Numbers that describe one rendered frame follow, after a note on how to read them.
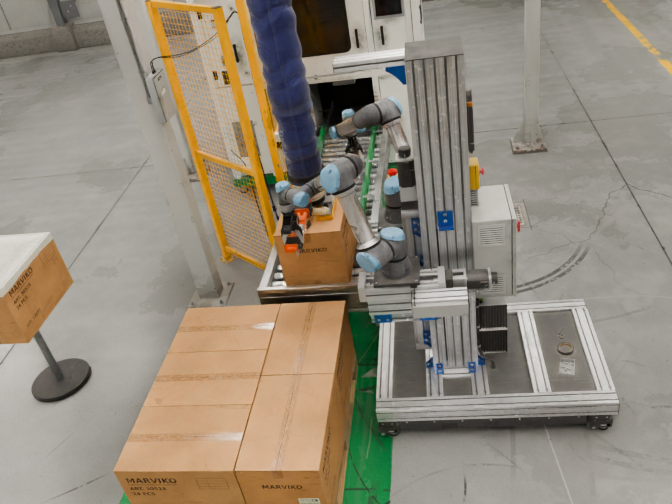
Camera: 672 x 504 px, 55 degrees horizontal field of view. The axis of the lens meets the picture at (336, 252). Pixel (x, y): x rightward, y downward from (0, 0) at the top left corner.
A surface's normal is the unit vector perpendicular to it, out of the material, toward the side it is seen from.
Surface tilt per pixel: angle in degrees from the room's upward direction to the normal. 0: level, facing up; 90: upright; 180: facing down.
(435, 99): 90
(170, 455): 0
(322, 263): 90
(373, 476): 0
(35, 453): 0
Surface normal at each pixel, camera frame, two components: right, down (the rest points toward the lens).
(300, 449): -0.15, -0.82
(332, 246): -0.11, 0.57
